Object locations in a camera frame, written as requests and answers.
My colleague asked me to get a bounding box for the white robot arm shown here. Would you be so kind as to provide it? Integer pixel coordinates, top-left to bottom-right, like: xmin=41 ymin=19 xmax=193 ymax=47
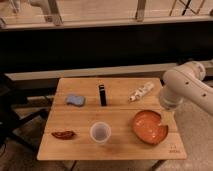
xmin=159 ymin=61 xmax=213 ymax=116

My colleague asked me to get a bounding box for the black standing eraser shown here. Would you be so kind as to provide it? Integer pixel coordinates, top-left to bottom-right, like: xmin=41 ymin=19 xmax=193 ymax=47
xmin=98 ymin=84 xmax=107 ymax=106

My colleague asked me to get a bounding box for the blue sponge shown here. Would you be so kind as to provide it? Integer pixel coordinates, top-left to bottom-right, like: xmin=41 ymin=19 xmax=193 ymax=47
xmin=66 ymin=94 xmax=85 ymax=107

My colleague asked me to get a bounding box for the white tube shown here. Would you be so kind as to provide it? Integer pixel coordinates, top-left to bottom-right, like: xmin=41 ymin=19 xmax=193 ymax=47
xmin=129 ymin=82 xmax=154 ymax=102

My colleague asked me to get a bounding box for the clear plastic cup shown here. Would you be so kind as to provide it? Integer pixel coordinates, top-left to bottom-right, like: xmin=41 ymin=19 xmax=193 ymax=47
xmin=90 ymin=122 xmax=111 ymax=144

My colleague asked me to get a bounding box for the orange bowl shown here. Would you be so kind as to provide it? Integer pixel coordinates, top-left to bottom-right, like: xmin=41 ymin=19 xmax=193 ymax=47
xmin=132 ymin=110 xmax=169 ymax=145

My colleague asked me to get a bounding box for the wooden stick end effector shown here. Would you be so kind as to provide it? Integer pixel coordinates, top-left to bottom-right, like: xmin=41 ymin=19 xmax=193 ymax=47
xmin=161 ymin=110 xmax=174 ymax=126

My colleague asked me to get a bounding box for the black chair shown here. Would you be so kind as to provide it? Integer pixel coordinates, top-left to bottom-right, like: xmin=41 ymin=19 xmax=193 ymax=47
xmin=0 ymin=73 xmax=48 ymax=151

